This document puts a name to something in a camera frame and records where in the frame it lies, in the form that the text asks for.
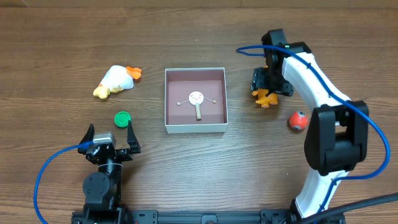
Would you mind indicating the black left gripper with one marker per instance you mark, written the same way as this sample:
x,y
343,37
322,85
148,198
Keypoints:
x,y
109,152

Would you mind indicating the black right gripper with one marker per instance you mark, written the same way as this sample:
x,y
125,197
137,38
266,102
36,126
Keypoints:
x,y
257,81

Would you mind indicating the orange dog figurine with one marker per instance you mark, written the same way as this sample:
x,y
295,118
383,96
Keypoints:
x,y
265,100

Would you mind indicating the red round face ball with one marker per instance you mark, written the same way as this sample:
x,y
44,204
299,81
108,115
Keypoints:
x,y
298,120

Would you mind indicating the white plush duck toy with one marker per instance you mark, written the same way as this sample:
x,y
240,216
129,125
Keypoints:
x,y
117,78

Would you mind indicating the small wooden rattle drum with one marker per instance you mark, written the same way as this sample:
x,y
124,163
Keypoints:
x,y
196,98

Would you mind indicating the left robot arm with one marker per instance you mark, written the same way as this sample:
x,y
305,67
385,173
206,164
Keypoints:
x,y
103,188

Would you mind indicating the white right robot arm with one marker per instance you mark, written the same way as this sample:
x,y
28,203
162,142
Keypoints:
x,y
337,134

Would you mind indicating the green round gear toy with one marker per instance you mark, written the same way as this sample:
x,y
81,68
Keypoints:
x,y
122,119

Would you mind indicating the white box pink inside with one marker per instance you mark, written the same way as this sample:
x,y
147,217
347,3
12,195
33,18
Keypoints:
x,y
179,83

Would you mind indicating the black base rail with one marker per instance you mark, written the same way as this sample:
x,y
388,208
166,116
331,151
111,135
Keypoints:
x,y
231,217

